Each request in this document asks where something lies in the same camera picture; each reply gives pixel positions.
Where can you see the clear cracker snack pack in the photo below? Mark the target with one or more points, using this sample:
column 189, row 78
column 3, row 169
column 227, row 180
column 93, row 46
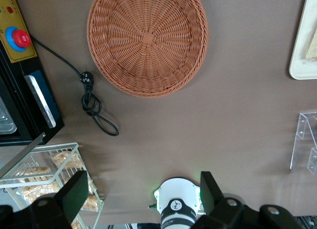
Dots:
column 90, row 203
column 37, row 190
column 37, row 171
column 67, row 159

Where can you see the clear acrylic bottle rack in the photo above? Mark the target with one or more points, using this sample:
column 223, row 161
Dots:
column 301, row 130

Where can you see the beige plastic tray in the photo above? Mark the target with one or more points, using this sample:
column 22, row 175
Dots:
column 299, row 65

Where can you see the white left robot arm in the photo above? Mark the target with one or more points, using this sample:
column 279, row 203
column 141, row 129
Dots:
column 175, row 189

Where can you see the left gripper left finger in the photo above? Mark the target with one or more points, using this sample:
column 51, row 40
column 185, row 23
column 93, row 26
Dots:
column 69, row 199

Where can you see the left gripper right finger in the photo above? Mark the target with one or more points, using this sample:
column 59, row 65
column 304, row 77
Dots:
column 210, row 196

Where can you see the triangle sandwich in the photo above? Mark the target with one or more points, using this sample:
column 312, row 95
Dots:
column 312, row 46

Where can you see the round brown wicker basket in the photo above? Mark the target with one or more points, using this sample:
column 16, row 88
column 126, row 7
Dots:
column 147, row 40

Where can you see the red emergency stop button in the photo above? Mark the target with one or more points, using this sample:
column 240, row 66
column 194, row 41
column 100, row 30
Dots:
column 21, row 38

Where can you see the grey metal strip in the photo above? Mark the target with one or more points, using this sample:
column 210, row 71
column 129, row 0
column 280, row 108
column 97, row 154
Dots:
column 22, row 155

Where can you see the black control box yellow panel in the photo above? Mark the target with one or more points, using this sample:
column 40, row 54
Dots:
column 22, row 102

